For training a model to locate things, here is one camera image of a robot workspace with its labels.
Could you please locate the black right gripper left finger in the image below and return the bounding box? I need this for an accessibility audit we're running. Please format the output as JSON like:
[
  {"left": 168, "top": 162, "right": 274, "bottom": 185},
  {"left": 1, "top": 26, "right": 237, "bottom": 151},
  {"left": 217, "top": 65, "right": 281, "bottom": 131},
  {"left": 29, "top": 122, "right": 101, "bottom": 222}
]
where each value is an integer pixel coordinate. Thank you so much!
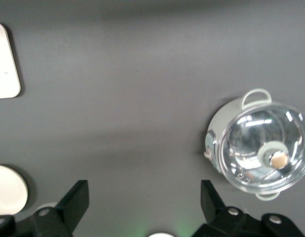
[{"left": 0, "top": 180, "right": 90, "bottom": 237}]

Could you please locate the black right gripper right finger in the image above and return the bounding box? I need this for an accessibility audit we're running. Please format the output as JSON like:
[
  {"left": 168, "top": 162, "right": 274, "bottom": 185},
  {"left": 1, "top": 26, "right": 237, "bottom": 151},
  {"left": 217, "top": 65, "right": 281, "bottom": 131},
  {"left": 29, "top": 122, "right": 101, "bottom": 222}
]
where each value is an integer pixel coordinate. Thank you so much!
[{"left": 191, "top": 180, "right": 305, "bottom": 237}]

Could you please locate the beige round plate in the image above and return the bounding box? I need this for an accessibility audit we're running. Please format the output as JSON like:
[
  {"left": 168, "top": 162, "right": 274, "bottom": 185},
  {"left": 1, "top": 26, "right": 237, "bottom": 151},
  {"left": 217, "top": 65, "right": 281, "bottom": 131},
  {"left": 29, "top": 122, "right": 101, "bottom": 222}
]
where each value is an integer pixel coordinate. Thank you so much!
[{"left": 0, "top": 164, "right": 29, "bottom": 216}]

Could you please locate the beige rectangular tray rabbit print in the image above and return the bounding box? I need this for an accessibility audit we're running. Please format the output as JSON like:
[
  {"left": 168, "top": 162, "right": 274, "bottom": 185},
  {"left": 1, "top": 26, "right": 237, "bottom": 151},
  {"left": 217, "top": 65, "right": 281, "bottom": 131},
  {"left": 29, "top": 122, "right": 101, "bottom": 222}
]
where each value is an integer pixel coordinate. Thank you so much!
[{"left": 0, "top": 21, "right": 21, "bottom": 100}]

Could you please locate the glass pot lid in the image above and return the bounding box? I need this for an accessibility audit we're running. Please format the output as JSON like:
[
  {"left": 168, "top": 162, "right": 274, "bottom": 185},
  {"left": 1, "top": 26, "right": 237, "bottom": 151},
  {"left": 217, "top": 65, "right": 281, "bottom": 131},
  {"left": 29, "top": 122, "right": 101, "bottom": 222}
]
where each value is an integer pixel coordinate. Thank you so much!
[{"left": 216, "top": 102, "right": 305, "bottom": 195}]

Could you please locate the pale green electric pot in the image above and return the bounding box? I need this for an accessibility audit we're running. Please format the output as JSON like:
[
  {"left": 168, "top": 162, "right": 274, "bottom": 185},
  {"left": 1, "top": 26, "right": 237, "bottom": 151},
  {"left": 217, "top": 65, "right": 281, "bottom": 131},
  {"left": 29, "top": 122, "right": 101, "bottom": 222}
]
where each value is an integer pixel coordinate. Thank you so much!
[{"left": 203, "top": 88, "right": 280, "bottom": 200}]

